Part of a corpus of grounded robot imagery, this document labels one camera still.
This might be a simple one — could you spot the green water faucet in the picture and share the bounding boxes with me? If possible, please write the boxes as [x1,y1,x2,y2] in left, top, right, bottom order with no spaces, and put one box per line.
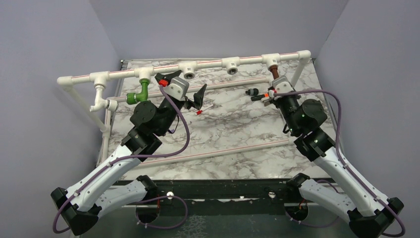
[125,79,150,105]

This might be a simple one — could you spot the brown water faucet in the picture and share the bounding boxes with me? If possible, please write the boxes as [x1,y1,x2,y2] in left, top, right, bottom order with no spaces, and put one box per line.
[268,65,280,79]

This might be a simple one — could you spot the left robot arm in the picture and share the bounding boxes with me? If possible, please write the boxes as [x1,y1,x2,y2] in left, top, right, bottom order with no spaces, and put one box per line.
[51,71,207,236]

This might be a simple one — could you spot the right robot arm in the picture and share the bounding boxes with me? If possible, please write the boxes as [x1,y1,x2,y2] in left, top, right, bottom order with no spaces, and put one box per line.
[274,92,406,238]

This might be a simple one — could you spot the white water faucet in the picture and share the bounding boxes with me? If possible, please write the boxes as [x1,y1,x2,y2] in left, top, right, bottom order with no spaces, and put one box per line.
[89,85,108,112]

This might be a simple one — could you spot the red capped white pen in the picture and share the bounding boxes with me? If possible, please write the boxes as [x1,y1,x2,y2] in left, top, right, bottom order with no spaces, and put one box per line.
[196,104,214,115]

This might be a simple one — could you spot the black orange marker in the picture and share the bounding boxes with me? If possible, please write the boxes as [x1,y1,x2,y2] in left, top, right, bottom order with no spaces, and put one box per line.
[251,93,269,102]

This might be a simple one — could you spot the black grey faucet part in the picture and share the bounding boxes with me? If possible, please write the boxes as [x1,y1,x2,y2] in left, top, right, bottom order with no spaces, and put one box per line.
[245,88,259,96]

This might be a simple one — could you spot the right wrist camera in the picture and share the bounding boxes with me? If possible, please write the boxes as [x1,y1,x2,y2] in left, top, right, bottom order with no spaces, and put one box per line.
[268,75,294,98]

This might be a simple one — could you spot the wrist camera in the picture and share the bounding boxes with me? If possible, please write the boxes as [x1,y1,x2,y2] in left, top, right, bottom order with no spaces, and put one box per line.
[164,77,190,101]
[268,75,294,98]

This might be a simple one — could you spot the grey metal handle piece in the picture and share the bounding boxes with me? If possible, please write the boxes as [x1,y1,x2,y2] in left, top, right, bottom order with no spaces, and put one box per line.
[263,99,273,107]

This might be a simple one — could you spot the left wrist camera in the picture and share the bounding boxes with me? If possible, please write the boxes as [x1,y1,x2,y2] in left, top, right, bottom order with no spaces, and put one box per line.
[164,77,190,101]

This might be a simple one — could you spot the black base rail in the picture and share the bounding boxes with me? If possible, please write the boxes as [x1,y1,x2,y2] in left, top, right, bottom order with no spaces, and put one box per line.
[85,178,329,218]

